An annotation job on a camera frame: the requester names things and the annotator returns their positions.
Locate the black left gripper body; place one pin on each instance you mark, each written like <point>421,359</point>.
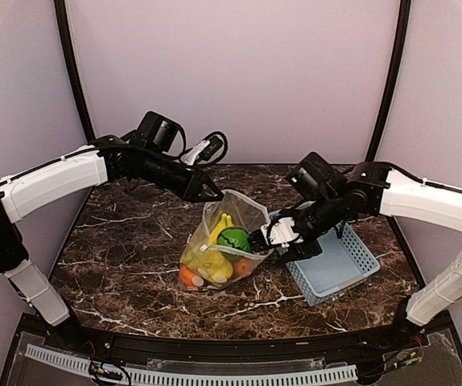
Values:
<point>187,189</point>

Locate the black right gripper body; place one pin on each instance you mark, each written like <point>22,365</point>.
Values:
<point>302,252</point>

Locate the light blue perforated basket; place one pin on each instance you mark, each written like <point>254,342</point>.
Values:
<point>344,263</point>

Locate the yellow toy banana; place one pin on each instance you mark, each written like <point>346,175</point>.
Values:
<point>225,221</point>

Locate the orange green toy mango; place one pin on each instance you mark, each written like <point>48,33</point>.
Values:
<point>242,268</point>

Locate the green toy cabbage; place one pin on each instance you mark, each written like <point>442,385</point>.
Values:
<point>235,237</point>

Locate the clear dotted zip top bag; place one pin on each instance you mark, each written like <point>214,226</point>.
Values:
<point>247,214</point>

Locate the yellow toy pepper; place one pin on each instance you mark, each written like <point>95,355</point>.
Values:
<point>210,264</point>

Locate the orange toy orange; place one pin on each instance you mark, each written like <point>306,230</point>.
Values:
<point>189,277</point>

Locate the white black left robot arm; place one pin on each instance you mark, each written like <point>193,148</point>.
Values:
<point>157,152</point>

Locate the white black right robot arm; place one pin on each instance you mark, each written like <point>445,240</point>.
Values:
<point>372,189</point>

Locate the small front circuit board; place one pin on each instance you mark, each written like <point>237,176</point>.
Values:
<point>100,373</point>

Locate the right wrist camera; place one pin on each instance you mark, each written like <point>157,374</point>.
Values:
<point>278,232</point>

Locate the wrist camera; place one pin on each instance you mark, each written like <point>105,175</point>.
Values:
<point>205,150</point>
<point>278,232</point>

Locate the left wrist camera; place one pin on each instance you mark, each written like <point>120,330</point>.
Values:
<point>205,150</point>

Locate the black front rail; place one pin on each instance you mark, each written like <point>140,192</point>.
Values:
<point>431,355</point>

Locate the light blue cable duct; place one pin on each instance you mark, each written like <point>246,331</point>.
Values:
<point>170,372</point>

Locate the black left corner post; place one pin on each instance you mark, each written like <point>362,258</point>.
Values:
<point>69,55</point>

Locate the black corner post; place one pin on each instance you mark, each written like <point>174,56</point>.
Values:
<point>391,79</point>
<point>69,55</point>

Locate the black right corner post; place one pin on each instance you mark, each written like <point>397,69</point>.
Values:
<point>391,79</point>

